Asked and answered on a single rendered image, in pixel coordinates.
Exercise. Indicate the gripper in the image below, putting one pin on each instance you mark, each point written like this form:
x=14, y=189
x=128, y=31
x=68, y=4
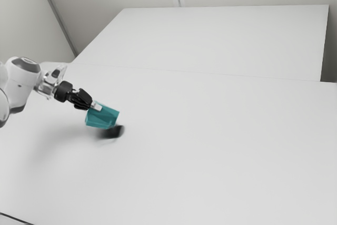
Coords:
x=64, y=92

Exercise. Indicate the teal faceted mug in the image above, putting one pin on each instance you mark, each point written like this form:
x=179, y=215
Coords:
x=104, y=117

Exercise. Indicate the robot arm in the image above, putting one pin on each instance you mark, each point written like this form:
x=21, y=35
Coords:
x=21, y=82

